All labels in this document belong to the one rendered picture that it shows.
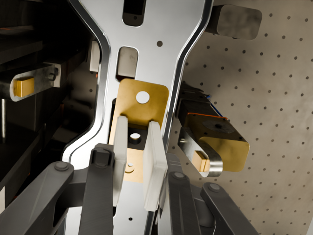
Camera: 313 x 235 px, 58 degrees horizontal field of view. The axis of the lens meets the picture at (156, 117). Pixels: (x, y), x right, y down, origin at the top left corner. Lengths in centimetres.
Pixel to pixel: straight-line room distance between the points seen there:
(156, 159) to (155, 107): 7
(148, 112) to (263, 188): 82
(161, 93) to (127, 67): 27
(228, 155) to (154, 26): 24
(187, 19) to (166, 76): 9
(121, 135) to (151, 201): 4
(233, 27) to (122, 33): 18
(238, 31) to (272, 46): 36
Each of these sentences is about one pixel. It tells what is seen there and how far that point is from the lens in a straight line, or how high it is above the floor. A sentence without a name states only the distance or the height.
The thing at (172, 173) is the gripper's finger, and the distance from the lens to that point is 15.
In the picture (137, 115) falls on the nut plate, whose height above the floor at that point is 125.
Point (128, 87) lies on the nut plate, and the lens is 21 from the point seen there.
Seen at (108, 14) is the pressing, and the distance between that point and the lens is 46.
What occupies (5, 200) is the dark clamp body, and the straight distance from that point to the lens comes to 51.
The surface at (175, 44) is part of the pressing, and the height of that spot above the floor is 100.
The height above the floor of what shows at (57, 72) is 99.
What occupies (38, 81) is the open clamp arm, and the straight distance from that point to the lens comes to 45.
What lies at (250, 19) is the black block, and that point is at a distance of 50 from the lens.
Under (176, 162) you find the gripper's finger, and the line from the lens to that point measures 18.
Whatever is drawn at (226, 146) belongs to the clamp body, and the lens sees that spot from 48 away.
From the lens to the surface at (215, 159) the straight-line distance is 43.
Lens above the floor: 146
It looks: 70 degrees down
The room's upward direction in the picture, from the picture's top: 167 degrees clockwise
